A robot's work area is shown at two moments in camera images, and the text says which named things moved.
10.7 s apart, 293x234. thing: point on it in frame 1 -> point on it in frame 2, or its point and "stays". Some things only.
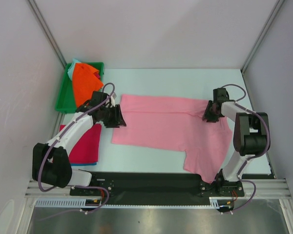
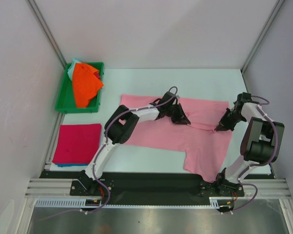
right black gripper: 211,111 -> 229,118
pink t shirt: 177,124 stays
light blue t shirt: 71,70 stays
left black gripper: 117,120 -> 182,119
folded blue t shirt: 75,164 stays
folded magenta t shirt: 86,147 stays
